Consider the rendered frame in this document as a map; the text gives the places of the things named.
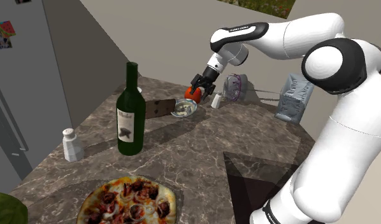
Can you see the grey refrigerator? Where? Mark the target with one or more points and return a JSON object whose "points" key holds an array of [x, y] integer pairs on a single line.
{"points": [[26, 93]]}

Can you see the pizza with meat and onion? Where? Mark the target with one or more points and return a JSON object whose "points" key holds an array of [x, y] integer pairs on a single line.
{"points": [[128, 201]]}

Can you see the green wine bottle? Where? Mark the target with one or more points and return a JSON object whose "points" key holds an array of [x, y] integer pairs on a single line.
{"points": [[130, 124]]}

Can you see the wall picture with greenery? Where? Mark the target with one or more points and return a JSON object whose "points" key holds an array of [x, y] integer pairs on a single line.
{"points": [[265, 6]]}

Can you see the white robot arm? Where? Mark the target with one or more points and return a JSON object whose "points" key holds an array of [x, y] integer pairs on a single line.
{"points": [[330, 145]]}

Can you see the large white salt shaker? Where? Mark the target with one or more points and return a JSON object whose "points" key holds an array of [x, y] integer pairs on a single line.
{"points": [[72, 149]]}

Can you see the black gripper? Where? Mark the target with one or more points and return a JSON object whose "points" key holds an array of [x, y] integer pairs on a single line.
{"points": [[210, 75]]}

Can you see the green leafy vegetable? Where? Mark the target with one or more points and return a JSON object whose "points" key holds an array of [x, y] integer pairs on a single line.
{"points": [[7, 209]]}

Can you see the small white salt shaker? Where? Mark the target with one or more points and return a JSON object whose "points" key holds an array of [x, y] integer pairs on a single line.
{"points": [[216, 100]]}

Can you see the red tomato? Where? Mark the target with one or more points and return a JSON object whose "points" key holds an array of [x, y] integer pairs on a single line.
{"points": [[193, 95]]}

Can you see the grey paper bag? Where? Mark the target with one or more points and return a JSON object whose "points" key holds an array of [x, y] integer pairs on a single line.
{"points": [[293, 102]]}

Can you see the brown rectangular board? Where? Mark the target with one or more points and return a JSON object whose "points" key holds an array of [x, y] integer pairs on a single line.
{"points": [[159, 108]]}

